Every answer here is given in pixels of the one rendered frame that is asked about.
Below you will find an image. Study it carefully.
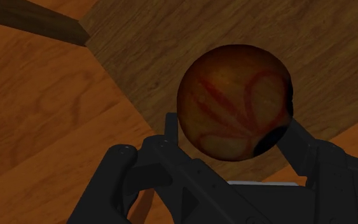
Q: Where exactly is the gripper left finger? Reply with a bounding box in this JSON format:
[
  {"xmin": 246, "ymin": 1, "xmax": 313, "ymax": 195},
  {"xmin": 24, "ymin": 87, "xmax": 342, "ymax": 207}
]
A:
[{"xmin": 67, "ymin": 112, "xmax": 270, "ymax": 224}]

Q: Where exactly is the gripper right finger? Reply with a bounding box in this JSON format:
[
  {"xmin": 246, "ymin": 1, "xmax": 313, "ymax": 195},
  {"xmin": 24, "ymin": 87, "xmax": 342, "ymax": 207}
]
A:
[{"xmin": 276, "ymin": 119, "xmax": 358, "ymax": 224}]

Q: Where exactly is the orange ball with red lines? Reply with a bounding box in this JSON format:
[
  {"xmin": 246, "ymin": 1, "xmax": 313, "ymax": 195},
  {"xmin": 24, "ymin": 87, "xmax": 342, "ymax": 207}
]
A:
[{"xmin": 176, "ymin": 44, "xmax": 294, "ymax": 162}]

